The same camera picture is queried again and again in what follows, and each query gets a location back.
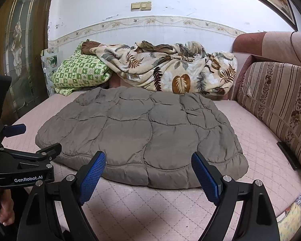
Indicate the grey quilted puffer jacket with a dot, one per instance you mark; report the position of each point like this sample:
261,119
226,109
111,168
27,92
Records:
140,130

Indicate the striped floral sofa cushion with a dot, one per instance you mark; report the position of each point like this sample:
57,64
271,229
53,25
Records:
278,93

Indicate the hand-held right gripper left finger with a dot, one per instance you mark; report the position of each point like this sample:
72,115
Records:
92,175

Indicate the yellow patterned cloth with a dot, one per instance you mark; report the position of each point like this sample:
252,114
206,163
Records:
291,218

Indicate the floral printed plastic bag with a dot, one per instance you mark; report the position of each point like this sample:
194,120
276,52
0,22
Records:
49,62

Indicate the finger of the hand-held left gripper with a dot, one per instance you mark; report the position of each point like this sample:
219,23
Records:
13,130
47,152

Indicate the leaf print fleece blanket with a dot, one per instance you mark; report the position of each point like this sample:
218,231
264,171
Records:
165,67

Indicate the person's left hand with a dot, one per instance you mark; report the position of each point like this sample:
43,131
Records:
6,213

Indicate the black flat bar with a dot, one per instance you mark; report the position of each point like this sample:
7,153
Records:
288,155

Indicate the green patterned pillow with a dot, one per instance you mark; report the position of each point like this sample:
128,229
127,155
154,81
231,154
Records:
82,72

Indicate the wooden door with stained glass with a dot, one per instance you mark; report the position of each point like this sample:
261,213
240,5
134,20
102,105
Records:
22,42

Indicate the brown cloth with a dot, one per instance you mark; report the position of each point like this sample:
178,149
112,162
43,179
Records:
89,47

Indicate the pink quilted bed cover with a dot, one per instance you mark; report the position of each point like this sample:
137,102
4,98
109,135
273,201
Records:
253,135

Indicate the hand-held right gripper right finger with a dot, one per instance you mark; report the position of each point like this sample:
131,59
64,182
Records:
205,178

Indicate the beige wall switch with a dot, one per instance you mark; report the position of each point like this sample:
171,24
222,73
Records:
146,5
135,6

